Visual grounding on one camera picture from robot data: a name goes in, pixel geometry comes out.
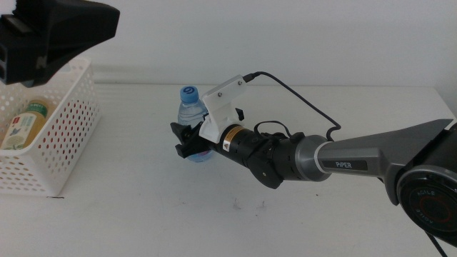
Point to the yellow tea bottle white cap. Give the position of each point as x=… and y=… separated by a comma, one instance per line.
x=21, y=128

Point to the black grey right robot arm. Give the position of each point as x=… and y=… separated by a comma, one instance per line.
x=357, y=157

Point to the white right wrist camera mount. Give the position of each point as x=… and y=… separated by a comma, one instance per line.
x=221, y=107

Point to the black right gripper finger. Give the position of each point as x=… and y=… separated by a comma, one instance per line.
x=180, y=132
x=240, y=114

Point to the clear water bottle blue cap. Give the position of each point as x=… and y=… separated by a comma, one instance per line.
x=189, y=110

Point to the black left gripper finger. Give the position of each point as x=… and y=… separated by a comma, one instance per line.
x=78, y=25

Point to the white perforated plastic basket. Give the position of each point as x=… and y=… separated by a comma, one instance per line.
x=14, y=152

